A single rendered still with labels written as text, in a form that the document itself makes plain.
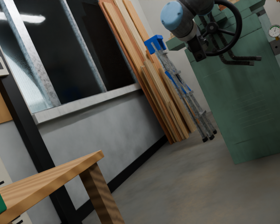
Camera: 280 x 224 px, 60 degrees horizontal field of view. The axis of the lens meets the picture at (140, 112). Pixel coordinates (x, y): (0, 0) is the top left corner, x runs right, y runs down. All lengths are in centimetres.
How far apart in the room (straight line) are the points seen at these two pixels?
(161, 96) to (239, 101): 149
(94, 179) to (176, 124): 227
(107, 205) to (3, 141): 113
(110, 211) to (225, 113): 105
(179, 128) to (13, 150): 185
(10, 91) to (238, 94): 145
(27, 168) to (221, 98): 133
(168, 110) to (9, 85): 177
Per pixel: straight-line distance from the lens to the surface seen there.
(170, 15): 94
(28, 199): 59
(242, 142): 166
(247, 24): 157
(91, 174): 75
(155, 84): 294
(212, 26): 139
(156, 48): 250
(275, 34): 151
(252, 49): 157
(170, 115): 295
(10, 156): 177
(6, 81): 185
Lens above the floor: 61
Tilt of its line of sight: 2 degrees down
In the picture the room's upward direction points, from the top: 24 degrees counter-clockwise
